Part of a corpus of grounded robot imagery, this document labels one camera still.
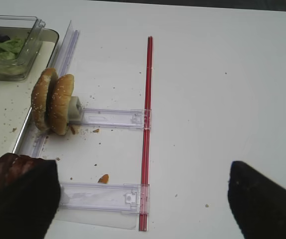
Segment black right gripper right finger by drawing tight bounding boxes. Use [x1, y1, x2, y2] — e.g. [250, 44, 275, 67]
[227, 161, 286, 239]

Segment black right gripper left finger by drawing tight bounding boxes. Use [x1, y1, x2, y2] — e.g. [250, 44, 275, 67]
[0, 160, 61, 239]

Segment stacked meat patty slices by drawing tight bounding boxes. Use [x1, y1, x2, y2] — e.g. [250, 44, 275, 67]
[0, 153, 45, 190]

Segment clear track behind meat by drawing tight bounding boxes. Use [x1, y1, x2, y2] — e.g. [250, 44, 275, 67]
[59, 183, 149, 215]

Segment green lettuce leaves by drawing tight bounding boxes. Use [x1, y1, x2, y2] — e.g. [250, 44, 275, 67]
[0, 38, 25, 61]

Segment cream metal tray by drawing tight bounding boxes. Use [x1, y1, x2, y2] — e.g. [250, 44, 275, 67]
[0, 29, 59, 156]

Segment white pusher block at buns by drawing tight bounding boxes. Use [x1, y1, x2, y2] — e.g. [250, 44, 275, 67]
[68, 96, 84, 124]

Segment sesame bun top outer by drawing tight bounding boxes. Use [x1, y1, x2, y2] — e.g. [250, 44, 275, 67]
[31, 68, 58, 131]

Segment sesame bun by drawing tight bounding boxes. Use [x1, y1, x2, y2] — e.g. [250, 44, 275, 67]
[48, 74, 74, 135]
[31, 68, 58, 131]

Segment sesame bun top inner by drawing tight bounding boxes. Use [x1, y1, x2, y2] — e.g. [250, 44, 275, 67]
[48, 74, 74, 135]

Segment clear track behind buns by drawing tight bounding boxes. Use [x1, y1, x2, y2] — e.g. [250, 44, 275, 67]
[80, 109, 151, 130]

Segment clear plastic salad container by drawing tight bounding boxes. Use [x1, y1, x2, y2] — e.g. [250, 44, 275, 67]
[0, 15, 46, 81]

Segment right red rail strip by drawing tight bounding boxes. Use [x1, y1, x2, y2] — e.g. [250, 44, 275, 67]
[139, 36, 153, 232]

